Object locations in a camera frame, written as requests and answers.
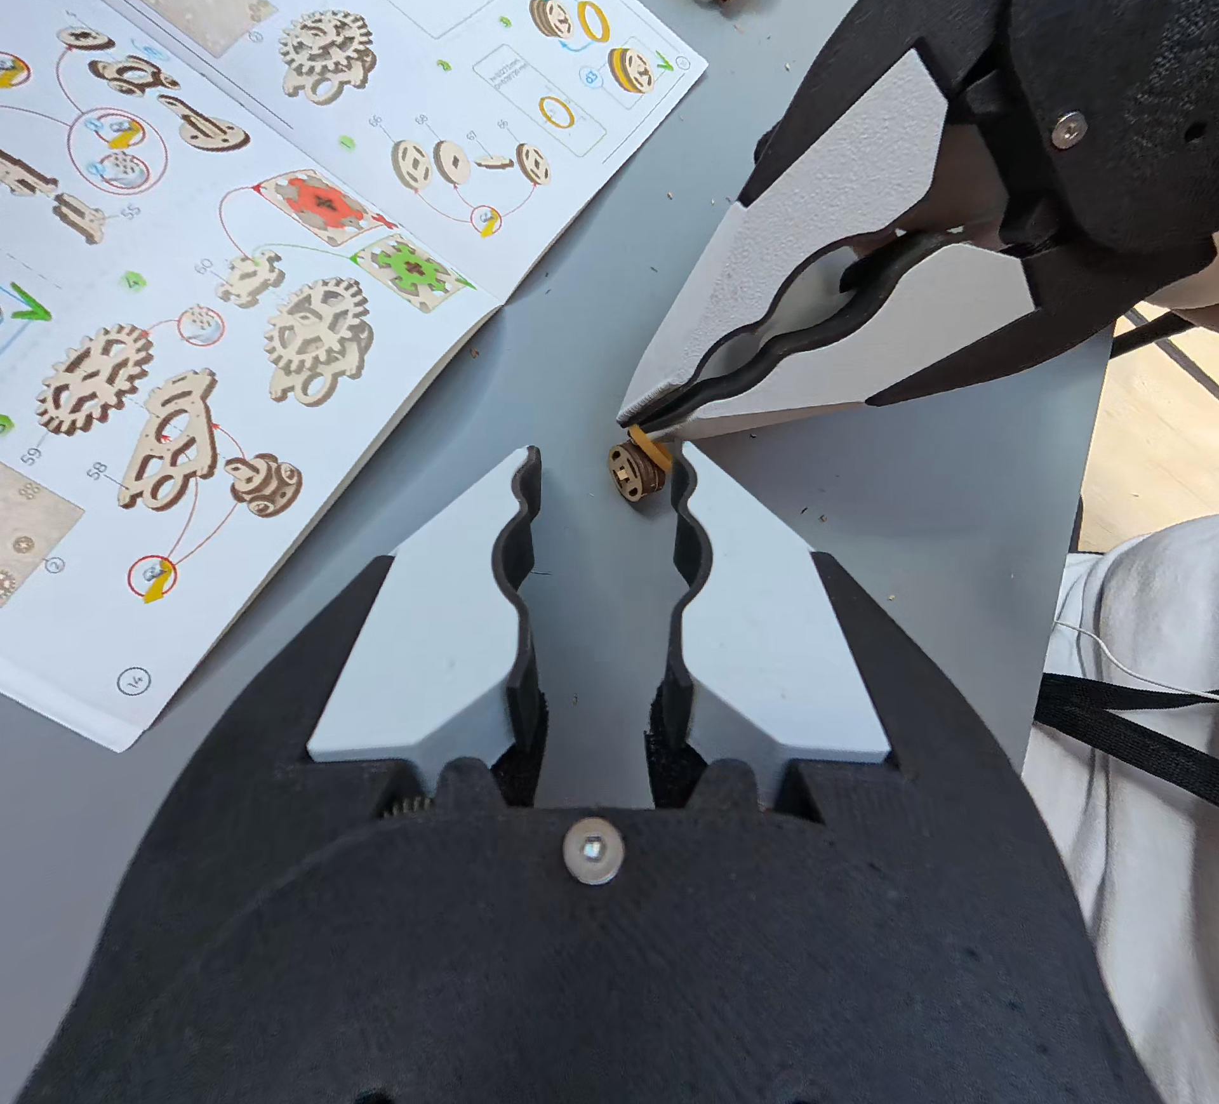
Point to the open instruction booklet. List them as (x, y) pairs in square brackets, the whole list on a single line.
[(239, 476)]

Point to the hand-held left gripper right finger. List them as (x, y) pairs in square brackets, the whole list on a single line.
[(772, 637)]

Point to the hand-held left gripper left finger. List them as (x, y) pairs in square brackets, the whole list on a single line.
[(419, 646)]

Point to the person's white clothing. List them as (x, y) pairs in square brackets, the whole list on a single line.
[(1143, 932)]

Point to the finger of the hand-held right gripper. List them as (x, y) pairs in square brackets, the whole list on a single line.
[(829, 190), (914, 332)]

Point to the small wooden pulley wheel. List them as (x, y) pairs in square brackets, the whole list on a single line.
[(634, 476)]

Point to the yellow rubber band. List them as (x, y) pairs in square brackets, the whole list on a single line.
[(657, 454)]

